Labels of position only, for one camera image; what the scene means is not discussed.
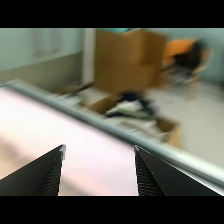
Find heap of clothes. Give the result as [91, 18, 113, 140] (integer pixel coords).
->
[104, 90, 162, 122]

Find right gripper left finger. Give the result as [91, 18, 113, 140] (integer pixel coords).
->
[0, 143, 67, 197]

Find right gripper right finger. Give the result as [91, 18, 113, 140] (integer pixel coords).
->
[133, 144, 224, 197]

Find low open cardboard box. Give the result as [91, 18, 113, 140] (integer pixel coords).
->
[81, 92, 184, 149]

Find silver frame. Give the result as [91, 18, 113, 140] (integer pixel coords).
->
[0, 79, 224, 196]

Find orange chair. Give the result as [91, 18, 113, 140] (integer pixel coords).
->
[161, 37, 211, 86]

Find tall brown cardboard box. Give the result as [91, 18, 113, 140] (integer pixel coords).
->
[94, 28, 168, 95]

